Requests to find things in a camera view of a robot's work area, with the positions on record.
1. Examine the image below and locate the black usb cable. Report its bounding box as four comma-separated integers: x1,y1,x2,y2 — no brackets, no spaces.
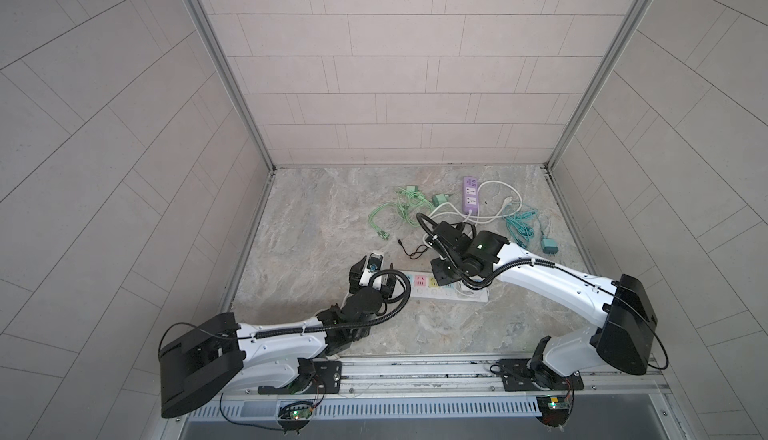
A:
395,237,430,261

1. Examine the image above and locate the white multicolour power strip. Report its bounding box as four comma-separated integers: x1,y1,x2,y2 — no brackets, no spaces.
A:
404,271,489,303

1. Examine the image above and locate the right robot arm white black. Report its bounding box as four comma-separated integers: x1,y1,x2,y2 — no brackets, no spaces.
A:
417,214,663,390

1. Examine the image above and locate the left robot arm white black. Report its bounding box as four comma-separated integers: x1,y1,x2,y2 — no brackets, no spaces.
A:
157,262,412,419

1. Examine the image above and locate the teal charger plug right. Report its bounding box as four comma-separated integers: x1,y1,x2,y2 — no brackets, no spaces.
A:
540,237,559,255

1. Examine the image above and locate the purple power strip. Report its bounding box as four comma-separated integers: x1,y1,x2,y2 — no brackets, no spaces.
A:
462,176,478,216

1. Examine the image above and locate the left circuit board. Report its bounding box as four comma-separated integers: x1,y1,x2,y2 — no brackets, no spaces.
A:
278,401,315,421

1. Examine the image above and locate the circuit board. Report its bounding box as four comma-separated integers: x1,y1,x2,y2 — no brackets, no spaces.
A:
536,395,573,428
278,401,315,421

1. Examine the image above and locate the right circuit board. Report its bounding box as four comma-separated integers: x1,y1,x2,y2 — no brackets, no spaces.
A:
536,395,573,428

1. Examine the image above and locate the aluminium mounting rail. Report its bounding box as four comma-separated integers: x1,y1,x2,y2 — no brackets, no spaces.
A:
167,352,661,420

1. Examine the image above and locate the white purple strip cord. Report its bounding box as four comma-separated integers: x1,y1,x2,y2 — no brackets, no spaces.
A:
428,180,524,228

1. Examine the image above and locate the teal cable bundle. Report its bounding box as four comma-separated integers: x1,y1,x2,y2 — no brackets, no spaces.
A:
502,208,541,249

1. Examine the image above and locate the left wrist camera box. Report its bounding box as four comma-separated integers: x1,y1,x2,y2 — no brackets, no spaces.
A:
358,252,384,290

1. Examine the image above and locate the green multi-head cable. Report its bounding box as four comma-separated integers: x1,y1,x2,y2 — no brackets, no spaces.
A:
367,190,436,241

